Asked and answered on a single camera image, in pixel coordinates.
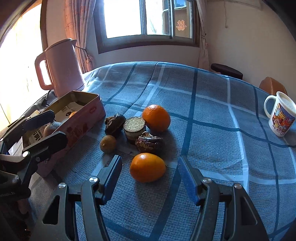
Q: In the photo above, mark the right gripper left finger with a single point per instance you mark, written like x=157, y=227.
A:
x=95, y=192

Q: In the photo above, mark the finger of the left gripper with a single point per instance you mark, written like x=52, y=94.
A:
x=39, y=152
x=15, y=131

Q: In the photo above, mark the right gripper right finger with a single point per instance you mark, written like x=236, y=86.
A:
x=204, y=192

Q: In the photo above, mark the brownish fruit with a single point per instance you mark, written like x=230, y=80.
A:
x=51, y=127

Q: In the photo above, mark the small yellowish round fruit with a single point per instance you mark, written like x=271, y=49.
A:
x=108, y=144

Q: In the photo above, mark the orange fruit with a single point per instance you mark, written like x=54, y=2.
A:
x=146, y=168
x=156, y=118

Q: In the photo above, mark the dark shriveled fruit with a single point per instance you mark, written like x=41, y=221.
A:
x=114, y=124

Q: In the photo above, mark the brown wrinkled fruit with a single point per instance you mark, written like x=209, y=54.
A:
x=147, y=143

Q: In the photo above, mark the rectangular metal tin box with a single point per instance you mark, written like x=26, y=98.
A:
x=77, y=125

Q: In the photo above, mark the pink electric kettle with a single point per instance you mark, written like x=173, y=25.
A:
x=63, y=68

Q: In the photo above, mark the cut round fruit half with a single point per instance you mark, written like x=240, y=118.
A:
x=133, y=128

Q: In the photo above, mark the blue plaid tablecloth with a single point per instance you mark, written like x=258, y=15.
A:
x=219, y=123

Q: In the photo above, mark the white printed mug with lid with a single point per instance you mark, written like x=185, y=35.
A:
x=282, y=115

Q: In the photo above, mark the pink left curtain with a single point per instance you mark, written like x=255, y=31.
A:
x=77, y=22

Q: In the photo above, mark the pink curtain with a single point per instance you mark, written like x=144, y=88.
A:
x=77, y=22
x=203, y=51

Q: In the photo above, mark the dark round stool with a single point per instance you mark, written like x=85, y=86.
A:
x=226, y=70

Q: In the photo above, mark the brown leather armchair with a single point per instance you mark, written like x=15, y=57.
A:
x=272, y=86

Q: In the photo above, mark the pink right curtain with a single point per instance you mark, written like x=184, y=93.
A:
x=203, y=51

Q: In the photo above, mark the window with wooden frame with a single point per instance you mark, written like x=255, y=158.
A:
x=126, y=24

